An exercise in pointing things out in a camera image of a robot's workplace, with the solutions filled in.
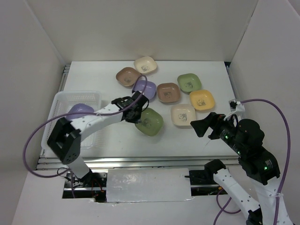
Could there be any white foil cover panel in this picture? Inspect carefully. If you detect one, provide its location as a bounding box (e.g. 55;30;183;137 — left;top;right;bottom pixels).
106;168;192;203

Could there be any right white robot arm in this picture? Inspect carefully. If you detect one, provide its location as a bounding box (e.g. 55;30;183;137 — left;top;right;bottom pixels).
190;112;293;225

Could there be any aluminium rail frame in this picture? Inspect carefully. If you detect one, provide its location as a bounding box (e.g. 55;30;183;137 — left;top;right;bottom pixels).
35;64;242;171

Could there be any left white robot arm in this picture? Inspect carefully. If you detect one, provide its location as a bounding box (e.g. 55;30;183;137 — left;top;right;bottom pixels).
47;91;149;187

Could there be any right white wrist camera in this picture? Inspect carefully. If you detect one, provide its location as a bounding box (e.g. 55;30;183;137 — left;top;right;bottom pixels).
229;99;246;116

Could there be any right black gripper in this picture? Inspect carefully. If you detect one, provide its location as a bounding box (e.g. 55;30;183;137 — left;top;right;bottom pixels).
189;110;245;153

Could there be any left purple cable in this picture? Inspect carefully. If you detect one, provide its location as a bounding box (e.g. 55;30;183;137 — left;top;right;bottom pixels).
22;75;148;178

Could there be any white perforated plastic bin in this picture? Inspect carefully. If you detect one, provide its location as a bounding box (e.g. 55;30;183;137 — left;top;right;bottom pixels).
41;90;101;150

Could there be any brown panda plate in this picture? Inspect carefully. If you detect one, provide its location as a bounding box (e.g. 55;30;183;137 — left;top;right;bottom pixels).
116;67;141;87
157;82;181;103

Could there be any yellow panda plate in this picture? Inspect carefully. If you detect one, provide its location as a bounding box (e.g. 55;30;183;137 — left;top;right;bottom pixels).
189;90;215;111

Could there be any cream panda plate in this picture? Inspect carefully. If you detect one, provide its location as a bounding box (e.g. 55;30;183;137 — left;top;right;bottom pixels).
171;104;196;127
134;56;158;75

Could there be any green panda plate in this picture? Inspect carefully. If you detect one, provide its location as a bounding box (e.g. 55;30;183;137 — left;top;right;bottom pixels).
135;108;164;136
177;73;202;93

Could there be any purple panda plate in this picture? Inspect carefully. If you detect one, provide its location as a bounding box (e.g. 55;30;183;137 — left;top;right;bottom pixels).
66;103;94;120
132;80;157;101

